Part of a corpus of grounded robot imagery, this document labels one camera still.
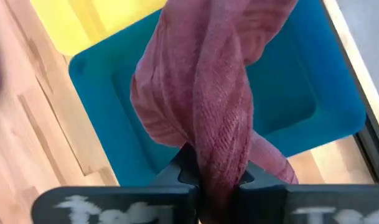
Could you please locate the yellow plastic tray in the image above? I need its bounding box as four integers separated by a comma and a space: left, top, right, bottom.
29, 0, 169, 57

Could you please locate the black aluminium table frame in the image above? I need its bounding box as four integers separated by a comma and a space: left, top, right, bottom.
352, 113, 379, 185

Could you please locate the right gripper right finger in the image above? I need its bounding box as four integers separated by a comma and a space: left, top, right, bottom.
238, 161, 379, 224

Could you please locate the blue plastic tray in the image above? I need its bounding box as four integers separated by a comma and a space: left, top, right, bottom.
68, 0, 368, 188

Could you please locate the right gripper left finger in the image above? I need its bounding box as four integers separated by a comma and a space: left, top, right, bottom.
31, 142, 203, 224

